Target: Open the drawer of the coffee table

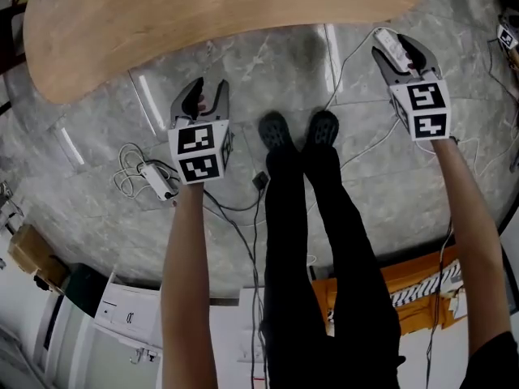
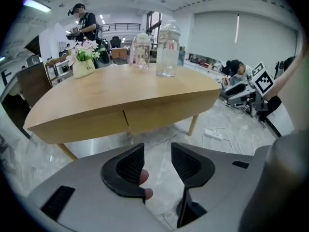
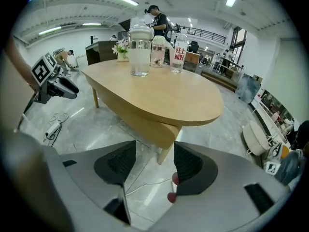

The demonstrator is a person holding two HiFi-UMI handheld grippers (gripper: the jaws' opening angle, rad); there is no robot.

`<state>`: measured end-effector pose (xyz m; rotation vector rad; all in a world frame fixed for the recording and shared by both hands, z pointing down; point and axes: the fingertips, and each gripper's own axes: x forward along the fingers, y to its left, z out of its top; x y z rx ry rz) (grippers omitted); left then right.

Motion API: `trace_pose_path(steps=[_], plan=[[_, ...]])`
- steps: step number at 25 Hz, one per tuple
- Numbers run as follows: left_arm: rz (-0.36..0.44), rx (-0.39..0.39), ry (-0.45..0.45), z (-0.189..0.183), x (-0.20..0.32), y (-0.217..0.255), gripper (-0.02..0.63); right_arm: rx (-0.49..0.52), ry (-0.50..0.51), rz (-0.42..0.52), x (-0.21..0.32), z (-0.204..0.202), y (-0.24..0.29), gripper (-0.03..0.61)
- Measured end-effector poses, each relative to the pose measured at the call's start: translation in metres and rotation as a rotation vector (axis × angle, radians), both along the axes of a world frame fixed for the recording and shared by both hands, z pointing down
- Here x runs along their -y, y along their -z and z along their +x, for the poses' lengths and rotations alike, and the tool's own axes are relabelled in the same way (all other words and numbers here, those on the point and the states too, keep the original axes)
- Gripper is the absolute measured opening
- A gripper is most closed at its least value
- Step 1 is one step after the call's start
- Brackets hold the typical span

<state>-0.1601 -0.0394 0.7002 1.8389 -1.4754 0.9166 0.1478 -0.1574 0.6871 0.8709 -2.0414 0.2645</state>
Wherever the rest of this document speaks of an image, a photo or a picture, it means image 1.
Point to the person's right forearm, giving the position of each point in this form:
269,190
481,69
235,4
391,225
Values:
470,237

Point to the person's left forearm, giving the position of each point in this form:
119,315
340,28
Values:
186,278

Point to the orange sofa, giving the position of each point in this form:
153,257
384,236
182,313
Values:
357,294

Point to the person's right hand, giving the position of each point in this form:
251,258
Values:
411,62

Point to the striped throw blanket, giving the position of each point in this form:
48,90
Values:
421,288

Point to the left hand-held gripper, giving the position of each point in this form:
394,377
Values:
198,152

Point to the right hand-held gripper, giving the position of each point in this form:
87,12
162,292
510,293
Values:
425,112

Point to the wooden coffee table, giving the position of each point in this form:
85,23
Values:
162,22

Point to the white power strip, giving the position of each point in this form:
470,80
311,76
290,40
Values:
391,47
156,180

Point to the dark green bin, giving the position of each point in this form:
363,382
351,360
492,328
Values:
87,290

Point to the person's black clothes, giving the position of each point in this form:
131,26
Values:
284,257

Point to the black power adapter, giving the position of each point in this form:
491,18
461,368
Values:
260,180

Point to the person's left hand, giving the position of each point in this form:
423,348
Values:
202,105

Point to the person's black shoe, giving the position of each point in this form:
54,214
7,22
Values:
275,130
323,128

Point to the unused black gripper device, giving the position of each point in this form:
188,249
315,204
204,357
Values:
509,35

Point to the large cardboard box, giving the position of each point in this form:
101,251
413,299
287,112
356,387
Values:
34,253

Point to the person's left black shoe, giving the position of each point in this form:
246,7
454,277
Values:
275,130

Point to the white kitchen cabinet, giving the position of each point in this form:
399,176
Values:
129,310

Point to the person's right black shoe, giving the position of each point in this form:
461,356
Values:
323,128

